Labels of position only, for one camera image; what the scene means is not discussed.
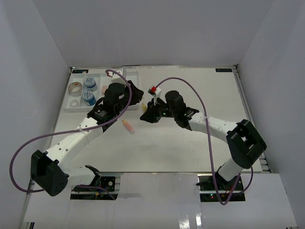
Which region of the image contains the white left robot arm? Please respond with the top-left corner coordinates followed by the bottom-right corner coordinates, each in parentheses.
top-left (30, 81), bottom-right (144, 197)

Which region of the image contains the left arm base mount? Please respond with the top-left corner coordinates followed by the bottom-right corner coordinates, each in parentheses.
top-left (69, 165), bottom-right (116, 192)

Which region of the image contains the small clear tape roll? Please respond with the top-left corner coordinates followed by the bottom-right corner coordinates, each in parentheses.
top-left (70, 100), bottom-right (79, 107)

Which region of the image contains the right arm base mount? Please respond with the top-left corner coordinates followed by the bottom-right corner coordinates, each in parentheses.
top-left (196, 173), bottom-right (244, 196)

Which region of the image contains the pink orange highlighter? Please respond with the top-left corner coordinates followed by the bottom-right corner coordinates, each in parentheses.
top-left (122, 120), bottom-right (135, 134)

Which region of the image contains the yellow highlighter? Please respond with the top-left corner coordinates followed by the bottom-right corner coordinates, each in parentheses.
top-left (142, 103), bottom-right (147, 113)

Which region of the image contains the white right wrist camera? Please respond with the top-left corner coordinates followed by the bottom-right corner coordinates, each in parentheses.
top-left (148, 85), bottom-right (162, 105)

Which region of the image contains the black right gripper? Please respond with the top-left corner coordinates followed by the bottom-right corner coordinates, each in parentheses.
top-left (140, 98), bottom-right (177, 124)

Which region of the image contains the white compartment tray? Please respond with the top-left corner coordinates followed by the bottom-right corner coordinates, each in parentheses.
top-left (62, 69), bottom-right (125, 112)

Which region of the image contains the large clear tape roll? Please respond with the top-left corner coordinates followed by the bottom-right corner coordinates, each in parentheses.
top-left (68, 82), bottom-right (82, 97)

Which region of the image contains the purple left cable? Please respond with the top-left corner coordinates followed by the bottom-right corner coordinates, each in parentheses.
top-left (9, 69), bottom-right (133, 200)

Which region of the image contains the blue slime jar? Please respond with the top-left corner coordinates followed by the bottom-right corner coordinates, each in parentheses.
top-left (84, 77), bottom-right (98, 92)
top-left (81, 91), bottom-right (96, 106)

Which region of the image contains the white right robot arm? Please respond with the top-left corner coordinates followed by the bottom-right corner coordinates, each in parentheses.
top-left (140, 86), bottom-right (267, 190)

